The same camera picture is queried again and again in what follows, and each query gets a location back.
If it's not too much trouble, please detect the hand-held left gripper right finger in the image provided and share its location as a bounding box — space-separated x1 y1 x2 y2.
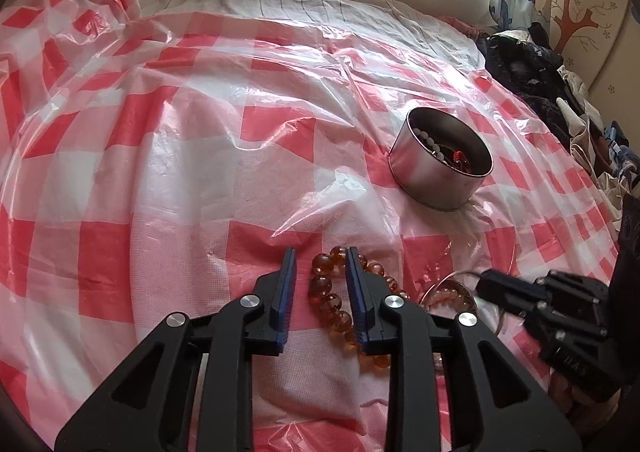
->
345 246 583 452

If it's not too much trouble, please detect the small brown bead bracelet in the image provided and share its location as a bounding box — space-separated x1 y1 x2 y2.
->
424 282 477 315

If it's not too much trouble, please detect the red cord bracelet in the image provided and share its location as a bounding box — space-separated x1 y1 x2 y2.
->
447 148 473 171

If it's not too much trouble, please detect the red checkered plastic sheet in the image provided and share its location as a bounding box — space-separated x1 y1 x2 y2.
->
0 0 631 452

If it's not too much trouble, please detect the round metal tin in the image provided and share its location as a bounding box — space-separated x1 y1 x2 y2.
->
387 107 494 210

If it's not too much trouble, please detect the orange tree wall sticker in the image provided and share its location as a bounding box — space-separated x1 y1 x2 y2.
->
547 0 601 50

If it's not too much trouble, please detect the large amber bead bracelet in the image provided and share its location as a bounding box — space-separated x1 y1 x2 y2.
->
308 245 412 372

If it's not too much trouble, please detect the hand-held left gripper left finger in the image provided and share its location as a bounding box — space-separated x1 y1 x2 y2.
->
54 247 298 452

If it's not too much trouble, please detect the white bead bracelet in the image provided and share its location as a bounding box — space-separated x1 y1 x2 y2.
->
414 129 448 163

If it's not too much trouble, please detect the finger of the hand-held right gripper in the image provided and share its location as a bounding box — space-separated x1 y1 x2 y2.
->
476 269 551 305
522 302 571 348

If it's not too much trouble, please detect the dark puffy jacket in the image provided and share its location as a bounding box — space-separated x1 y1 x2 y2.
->
475 32 576 148

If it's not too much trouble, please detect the person's right hand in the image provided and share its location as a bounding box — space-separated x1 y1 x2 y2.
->
547 367 623 433

